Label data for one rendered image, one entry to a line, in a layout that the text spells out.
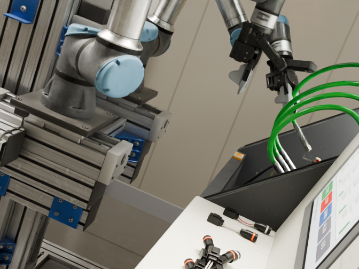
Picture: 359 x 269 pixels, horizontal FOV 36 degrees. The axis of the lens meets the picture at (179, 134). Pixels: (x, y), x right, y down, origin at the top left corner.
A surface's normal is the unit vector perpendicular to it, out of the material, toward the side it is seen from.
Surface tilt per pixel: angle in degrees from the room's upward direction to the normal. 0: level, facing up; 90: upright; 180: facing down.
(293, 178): 90
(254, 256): 0
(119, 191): 90
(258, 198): 90
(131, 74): 98
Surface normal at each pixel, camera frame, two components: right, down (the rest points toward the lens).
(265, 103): -0.21, 0.22
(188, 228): 0.34, -0.90
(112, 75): 0.55, 0.55
